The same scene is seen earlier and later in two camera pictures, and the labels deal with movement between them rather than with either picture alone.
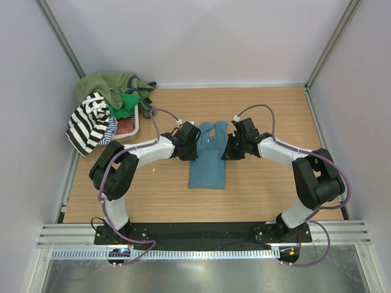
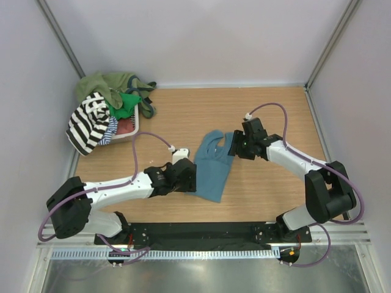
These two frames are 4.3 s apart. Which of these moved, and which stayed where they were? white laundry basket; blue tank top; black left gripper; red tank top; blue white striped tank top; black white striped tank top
Moved: black left gripper; blue tank top
Stayed: black white striped tank top; red tank top; blue white striped tank top; white laundry basket
